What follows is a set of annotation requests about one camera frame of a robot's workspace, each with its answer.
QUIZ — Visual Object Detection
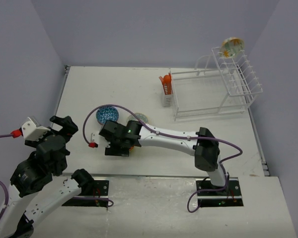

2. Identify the blue triangle patterned bowl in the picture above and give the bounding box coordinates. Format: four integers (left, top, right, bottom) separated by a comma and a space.
96, 106, 119, 124

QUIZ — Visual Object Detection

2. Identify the yellow teal patterned bowl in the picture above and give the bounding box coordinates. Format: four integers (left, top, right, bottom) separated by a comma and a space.
127, 113, 149, 123

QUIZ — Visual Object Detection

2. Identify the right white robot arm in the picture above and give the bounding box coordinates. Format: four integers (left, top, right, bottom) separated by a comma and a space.
98, 120, 229, 195

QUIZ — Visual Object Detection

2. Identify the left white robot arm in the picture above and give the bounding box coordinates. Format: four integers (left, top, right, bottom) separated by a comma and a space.
0, 116, 94, 238

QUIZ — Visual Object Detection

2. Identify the white cutlery holder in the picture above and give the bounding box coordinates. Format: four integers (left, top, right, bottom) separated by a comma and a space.
162, 85, 173, 107

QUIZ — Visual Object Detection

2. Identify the orange plastic fork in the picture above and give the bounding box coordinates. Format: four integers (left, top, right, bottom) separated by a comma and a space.
159, 76, 167, 95

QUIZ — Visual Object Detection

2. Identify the orange plastic spoon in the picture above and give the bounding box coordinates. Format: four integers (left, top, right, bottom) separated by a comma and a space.
163, 75, 172, 95

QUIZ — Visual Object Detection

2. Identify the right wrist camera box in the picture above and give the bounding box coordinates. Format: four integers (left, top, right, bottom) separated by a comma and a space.
89, 132, 100, 148

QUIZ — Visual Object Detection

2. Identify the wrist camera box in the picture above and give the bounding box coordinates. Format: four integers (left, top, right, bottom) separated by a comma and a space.
89, 132, 100, 148
21, 117, 51, 141

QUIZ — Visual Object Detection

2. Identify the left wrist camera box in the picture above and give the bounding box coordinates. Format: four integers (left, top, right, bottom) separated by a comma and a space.
21, 117, 51, 141

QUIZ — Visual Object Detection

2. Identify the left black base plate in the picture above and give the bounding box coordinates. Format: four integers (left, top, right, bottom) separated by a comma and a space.
62, 179, 113, 208

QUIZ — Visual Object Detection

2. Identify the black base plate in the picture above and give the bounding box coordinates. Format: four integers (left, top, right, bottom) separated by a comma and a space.
197, 178, 244, 208
62, 179, 113, 208

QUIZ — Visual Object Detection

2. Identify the white wire dish rack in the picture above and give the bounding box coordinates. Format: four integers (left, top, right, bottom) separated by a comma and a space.
169, 47, 263, 120

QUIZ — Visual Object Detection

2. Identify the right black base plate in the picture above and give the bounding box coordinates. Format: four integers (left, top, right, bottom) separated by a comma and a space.
197, 178, 244, 208

